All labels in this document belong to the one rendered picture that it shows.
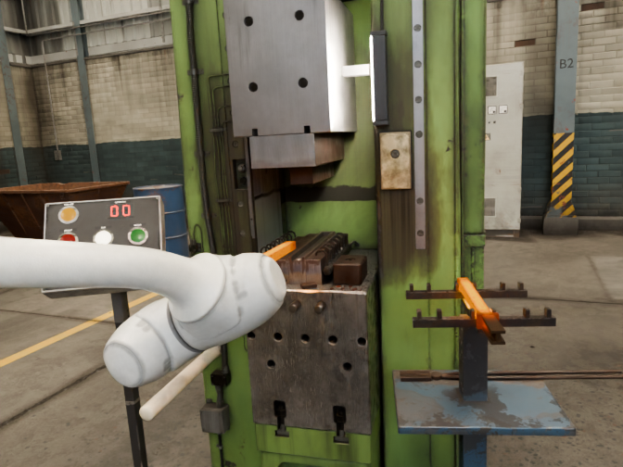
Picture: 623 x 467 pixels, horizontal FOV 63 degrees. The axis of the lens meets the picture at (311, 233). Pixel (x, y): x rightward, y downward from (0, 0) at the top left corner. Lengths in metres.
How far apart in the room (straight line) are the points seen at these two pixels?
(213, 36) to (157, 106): 7.62
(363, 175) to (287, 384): 0.82
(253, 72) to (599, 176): 6.23
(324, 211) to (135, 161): 7.88
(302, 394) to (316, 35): 1.05
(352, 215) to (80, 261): 1.44
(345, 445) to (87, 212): 1.06
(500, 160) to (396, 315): 5.14
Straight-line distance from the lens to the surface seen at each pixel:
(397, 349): 1.73
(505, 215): 6.77
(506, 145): 6.69
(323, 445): 1.71
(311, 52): 1.50
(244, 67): 1.56
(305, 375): 1.61
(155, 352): 0.78
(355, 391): 1.59
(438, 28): 1.61
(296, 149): 1.50
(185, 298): 0.70
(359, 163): 1.95
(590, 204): 7.43
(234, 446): 2.09
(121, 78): 9.85
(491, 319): 1.17
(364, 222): 1.97
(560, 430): 1.36
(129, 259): 0.67
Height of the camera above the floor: 1.35
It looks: 11 degrees down
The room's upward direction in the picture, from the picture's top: 3 degrees counter-clockwise
